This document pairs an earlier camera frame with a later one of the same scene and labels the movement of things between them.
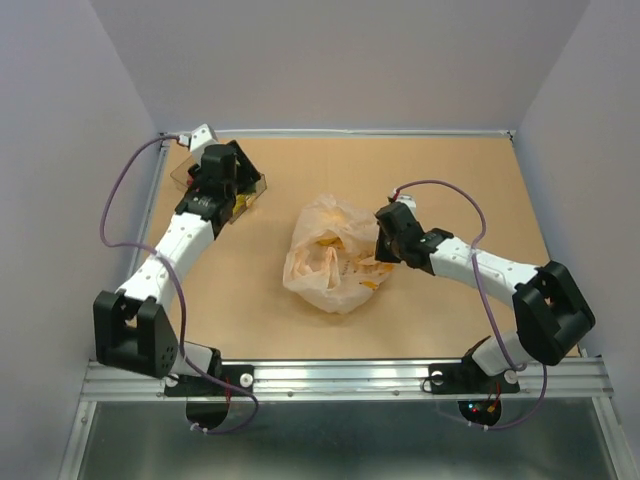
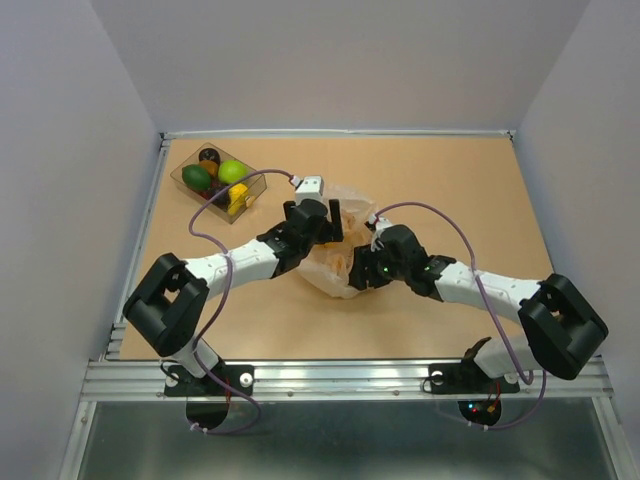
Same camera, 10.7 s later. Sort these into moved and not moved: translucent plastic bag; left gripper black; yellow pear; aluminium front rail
Moved: left gripper black; translucent plastic bag
Not moved: aluminium front rail; yellow pear
